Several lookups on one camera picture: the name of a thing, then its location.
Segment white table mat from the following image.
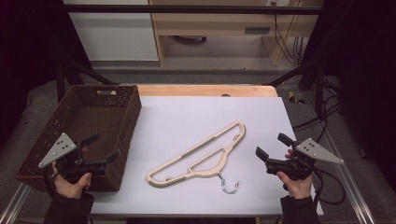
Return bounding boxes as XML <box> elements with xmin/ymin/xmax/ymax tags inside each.
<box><xmin>88</xmin><ymin>95</ymin><xmax>325</xmax><ymax>217</ymax></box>

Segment aluminium frame rail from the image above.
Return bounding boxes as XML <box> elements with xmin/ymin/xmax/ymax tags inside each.
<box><xmin>0</xmin><ymin>182</ymin><xmax>32</xmax><ymax>224</ymax></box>
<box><xmin>302</xmin><ymin>92</ymin><xmax>376</xmax><ymax>224</ymax></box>

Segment black hanging cables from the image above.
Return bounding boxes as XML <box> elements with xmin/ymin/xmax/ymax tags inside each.
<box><xmin>273</xmin><ymin>1</ymin><xmax>304</xmax><ymax>65</ymax></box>

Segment person's right hand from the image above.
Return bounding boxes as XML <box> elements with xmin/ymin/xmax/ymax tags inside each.
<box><xmin>276</xmin><ymin>170</ymin><xmax>314</xmax><ymax>200</ymax></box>

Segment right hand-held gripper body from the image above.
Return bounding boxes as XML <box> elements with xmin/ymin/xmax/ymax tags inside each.
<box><xmin>265</xmin><ymin>137</ymin><xmax>345</xmax><ymax>182</ymax></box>

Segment yellow and black tool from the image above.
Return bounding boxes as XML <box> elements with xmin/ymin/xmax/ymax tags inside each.
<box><xmin>288</xmin><ymin>91</ymin><xmax>306</xmax><ymax>105</ymax></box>

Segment black horizontal frame bar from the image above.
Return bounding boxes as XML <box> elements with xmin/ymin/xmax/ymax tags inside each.
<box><xmin>62</xmin><ymin>4</ymin><xmax>323</xmax><ymax>15</ymax></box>

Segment person's left hand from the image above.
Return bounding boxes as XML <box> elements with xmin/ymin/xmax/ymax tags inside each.
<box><xmin>50</xmin><ymin>161</ymin><xmax>93</xmax><ymax>200</ymax></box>

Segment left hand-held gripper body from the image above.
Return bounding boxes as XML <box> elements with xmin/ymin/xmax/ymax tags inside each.
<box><xmin>37</xmin><ymin>133</ymin><xmax>108</xmax><ymax>184</ymax></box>

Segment right hand-held gripper cable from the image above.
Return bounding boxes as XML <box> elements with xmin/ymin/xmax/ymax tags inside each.
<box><xmin>312</xmin><ymin>167</ymin><xmax>347</xmax><ymax>206</ymax></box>

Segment light wooden desk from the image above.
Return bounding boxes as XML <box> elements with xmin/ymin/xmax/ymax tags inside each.
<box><xmin>148</xmin><ymin>0</ymin><xmax>325</xmax><ymax>67</ymax></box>

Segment black floor cables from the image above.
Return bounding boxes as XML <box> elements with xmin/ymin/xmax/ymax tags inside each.
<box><xmin>291</xmin><ymin>92</ymin><xmax>343</xmax><ymax>144</ymax></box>

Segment white cabinet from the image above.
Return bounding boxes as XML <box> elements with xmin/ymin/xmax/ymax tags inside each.
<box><xmin>63</xmin><ymin>0</ymin><xmax>160</xmax><ymax>62</ymax></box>

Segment brown woven basket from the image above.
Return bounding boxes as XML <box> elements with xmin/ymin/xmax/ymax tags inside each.
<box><xmin>15</xmin><ymin>84</ymin><xmax>143</xmax><ymax>193</ymax></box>

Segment black metal stand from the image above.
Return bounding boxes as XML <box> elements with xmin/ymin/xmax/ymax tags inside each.
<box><xmin>55</xmin><ymin>57</ymin><xmax>120</xmax><ymax>102</ymax></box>
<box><xmin>265</xmin><ymin>59</ymin><xmax>329</xmax><ymax>117</ymax></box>

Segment grey drawer handle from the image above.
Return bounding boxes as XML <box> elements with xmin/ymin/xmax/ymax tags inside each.
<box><xmin>244</xmin><ymin>27</ymin><xmax>271</xmax><ymax>35</ymax></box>

